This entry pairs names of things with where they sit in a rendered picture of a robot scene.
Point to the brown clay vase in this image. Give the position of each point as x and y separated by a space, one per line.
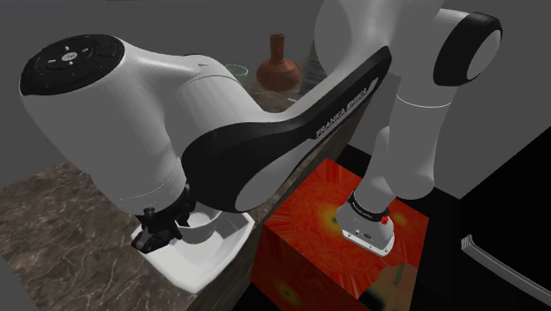
279 73

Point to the clear glass cup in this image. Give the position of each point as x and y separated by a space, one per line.
239 70

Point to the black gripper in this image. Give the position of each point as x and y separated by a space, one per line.
165 224

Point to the grey ribbed cone object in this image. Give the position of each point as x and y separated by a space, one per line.
313 71

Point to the white cup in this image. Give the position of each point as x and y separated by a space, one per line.
202 228

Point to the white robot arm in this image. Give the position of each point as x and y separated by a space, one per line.
129 129

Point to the white square dish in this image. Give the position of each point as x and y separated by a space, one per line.
202 267

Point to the red patterned robot stand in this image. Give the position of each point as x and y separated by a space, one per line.
310 224

